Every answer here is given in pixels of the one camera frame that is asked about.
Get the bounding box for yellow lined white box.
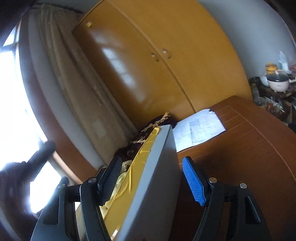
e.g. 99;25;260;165
75;124;182;241

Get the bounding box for person's left hand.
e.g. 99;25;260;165
1;162;36;240

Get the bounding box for purple gold fringed cloth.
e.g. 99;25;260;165
114;112;178;162

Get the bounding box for white paper sheets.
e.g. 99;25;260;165
173;109;226;152

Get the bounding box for beige curtain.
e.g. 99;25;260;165
33;4;137;164

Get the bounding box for white rice cooker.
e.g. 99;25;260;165
266;73;295;92

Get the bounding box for yellow wooden wardrobe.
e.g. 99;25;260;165
73;1;251;128

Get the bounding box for yellow ceramic jar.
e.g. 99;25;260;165
265;62;278;74

